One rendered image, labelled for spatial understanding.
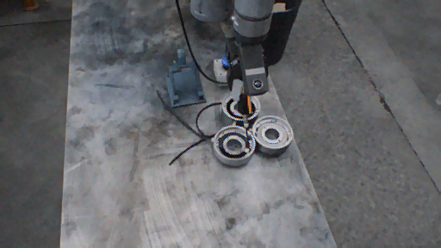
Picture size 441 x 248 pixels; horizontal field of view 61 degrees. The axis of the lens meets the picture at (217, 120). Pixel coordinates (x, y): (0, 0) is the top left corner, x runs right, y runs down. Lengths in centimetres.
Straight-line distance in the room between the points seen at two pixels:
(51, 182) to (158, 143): 104
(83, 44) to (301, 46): 161
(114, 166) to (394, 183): 147
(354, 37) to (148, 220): 215
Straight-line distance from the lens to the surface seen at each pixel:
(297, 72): 238
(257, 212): 92
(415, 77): 265
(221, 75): 110
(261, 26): 76
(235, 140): 99
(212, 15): 134
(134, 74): 118
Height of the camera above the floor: 163
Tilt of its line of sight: 52 degrees down
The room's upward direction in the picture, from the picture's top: 4 degrees clockwise
